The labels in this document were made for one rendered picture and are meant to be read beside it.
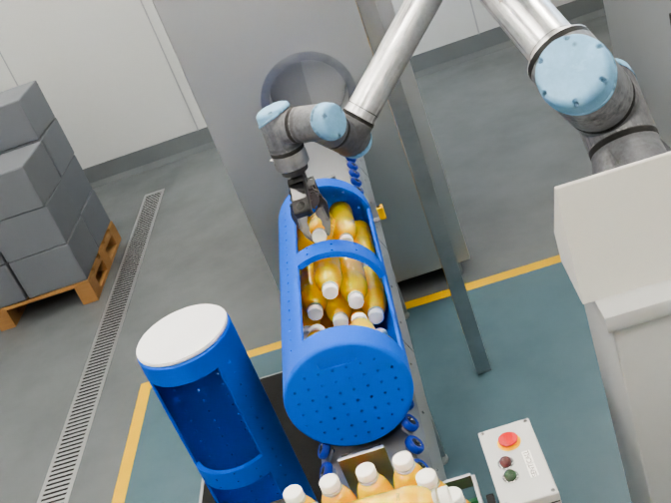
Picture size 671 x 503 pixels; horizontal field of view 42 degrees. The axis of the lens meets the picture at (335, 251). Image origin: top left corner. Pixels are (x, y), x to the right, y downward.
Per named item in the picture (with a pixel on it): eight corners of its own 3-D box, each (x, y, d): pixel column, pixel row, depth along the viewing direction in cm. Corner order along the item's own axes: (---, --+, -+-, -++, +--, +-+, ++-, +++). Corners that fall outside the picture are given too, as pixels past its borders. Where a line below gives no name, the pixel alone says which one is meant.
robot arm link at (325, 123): (353, 110, 219) (313, 115, 225) (328, 95, 209) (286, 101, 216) (350, 147, 217) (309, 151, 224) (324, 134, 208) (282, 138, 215)
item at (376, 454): (399, 482, 188) (382, 439, 182) (401, 490, 186) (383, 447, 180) (355, 495, 189) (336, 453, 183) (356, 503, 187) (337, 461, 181)
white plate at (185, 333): (134, 328, 262) (136, 331, 263) (137, 378, 238) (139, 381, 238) (220, 291, 264) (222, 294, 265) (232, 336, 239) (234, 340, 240)
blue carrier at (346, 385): (381, 247, 274) (357, 165, 261) (427, 428, 197) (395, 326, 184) (295, 271, 276) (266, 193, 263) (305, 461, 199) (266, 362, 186)
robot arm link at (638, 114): (666, 138, 194) (637, 71, 200) (645, 114, 180) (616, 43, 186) (600, 167, 200) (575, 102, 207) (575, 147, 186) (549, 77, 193)
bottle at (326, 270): (316, 267, 237) (320, 303, 221) (309, 246, 234) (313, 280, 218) (341, 261, 237) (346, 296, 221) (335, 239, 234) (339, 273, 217)
